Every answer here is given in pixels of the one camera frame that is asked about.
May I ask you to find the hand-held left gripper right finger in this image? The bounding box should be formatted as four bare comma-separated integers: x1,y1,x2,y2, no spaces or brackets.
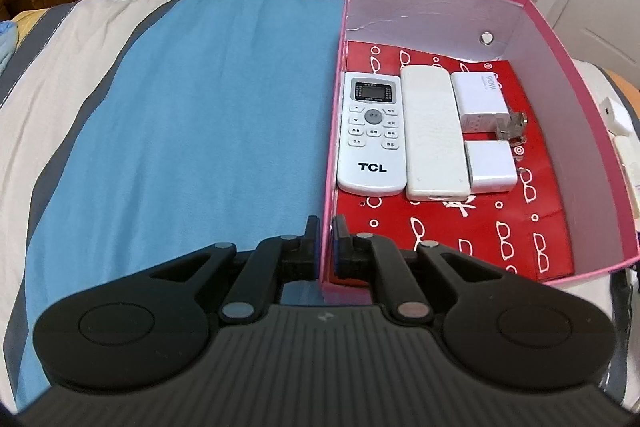
332,214,506,324

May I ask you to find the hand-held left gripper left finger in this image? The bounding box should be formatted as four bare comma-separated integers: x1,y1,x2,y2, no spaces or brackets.
147,214,322,325

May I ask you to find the white remote with grey buttons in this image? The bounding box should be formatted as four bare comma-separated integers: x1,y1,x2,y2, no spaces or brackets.
336,71,408,196

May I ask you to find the long plain white remote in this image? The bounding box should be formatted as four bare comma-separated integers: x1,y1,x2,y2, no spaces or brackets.
400,65,472,202

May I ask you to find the small white charger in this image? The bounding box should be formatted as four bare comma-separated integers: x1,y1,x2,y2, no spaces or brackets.
464,140,519,194

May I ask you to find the large white charger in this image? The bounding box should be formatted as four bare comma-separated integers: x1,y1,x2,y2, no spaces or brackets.
450,71,502,136

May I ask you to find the pink cardboard box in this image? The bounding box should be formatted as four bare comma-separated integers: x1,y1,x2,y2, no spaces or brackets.
320,0,640,308

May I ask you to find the red printed paper bag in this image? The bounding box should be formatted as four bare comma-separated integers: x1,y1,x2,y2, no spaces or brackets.
332,39,576,283

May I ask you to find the cream white remote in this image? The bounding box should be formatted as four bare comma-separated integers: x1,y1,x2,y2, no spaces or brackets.
614,134,640,220

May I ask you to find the white cube charger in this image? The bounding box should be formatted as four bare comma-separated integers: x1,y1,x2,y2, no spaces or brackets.
600,96,635,135

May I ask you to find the blue cloth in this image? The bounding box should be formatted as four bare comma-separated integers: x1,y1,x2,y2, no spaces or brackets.
0,21,18,72

